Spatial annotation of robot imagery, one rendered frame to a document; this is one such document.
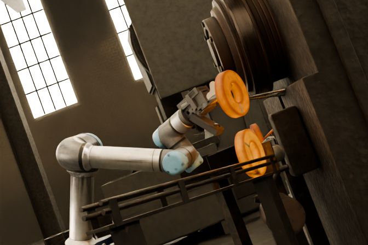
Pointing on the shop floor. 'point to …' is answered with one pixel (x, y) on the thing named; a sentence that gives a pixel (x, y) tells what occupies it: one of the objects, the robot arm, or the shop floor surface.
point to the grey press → (184, 57)
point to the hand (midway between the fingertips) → (230, 88)
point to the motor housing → (296, 209)
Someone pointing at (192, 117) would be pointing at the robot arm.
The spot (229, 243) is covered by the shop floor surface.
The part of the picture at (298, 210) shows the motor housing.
